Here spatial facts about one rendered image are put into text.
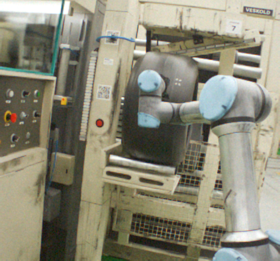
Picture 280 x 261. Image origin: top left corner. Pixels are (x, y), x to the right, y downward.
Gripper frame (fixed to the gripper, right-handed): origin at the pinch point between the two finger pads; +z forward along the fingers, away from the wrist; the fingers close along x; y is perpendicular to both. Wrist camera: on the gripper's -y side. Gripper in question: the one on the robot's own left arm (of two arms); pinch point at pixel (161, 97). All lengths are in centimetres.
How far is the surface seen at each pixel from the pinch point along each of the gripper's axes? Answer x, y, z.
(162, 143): -3.1, -19.4, 6.2
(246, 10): -36, 74, 71
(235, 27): -29, 51, 42
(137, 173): 7.5, -36.5, 15.1
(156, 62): 6.4, 16.5, 8.4
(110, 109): 28.3, -8.1, 22.0
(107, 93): 30.9, -0.2, 21.1
